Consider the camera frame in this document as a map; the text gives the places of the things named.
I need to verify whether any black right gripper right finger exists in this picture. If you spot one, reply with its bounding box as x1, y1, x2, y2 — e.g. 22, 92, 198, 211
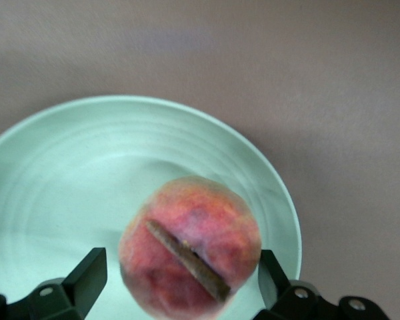
253, 249, 341, 320

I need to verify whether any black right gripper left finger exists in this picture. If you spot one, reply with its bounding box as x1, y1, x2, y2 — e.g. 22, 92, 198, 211
6, 247, 108, 320

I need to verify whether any pink yellow peach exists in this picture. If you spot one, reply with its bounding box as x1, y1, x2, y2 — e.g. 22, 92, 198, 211
118, 175, 263, 318

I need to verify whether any light green plate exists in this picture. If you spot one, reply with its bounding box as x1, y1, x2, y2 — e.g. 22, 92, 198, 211
0, 95, 303, 320

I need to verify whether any brown table cloth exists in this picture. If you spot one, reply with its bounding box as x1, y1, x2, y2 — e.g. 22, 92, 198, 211
0, 0, 400, 320

